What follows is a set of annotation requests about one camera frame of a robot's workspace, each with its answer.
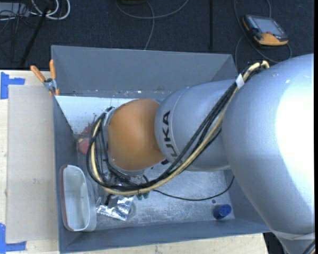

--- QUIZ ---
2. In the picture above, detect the grey metal bin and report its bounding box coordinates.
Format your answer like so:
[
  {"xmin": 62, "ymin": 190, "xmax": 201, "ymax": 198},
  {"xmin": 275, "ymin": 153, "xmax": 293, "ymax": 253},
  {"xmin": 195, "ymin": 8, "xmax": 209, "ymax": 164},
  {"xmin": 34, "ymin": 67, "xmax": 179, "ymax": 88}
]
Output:
[{"xmin": 50, "ymin": 45, "xmax": 271, "ymax": 254}]

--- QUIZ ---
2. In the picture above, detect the pale flat board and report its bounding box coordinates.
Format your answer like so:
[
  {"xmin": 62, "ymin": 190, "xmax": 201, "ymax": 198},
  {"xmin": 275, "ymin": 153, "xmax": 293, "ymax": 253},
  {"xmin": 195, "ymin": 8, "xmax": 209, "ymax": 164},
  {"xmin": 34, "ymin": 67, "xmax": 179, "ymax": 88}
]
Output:
[{"xmin": 5, "ymin": 85, "xmax": 60, "ymax": 244}]

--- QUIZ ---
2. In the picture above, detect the red round object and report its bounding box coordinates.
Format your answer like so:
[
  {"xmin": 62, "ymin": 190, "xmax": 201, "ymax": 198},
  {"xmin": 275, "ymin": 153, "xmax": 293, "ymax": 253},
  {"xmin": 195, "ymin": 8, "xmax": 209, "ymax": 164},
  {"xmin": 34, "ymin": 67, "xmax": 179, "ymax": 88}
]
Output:
[{"xmin": 77, "ymin": 137, "xmax": 91, "ymax": 155}]

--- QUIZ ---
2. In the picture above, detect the crumpled silver foil packet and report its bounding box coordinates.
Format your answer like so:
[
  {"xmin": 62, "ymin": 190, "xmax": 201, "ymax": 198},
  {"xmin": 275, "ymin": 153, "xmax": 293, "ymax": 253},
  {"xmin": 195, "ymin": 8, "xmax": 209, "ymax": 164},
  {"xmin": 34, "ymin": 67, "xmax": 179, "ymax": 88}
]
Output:
[{"xmin": 95, "ymin": 195, "xmax": 135, "ymax": 221}]

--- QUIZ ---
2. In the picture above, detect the blue bottle cap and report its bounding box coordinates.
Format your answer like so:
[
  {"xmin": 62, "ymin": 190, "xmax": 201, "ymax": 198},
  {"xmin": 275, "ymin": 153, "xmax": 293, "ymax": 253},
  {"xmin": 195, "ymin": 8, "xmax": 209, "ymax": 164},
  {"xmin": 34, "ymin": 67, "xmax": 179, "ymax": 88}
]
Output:
[{"xmin": 213, "ymin": 203, "xmax": 233, "ymax": 220}]

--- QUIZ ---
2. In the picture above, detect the white oblong tray, red-brown rim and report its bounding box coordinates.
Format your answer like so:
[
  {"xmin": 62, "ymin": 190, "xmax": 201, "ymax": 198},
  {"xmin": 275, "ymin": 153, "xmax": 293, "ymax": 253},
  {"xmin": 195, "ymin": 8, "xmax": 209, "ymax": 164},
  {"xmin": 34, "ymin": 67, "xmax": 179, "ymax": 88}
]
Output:
[{"xmin": 59, "ymin": 164, "xmax": 98, "ymax": 232}]

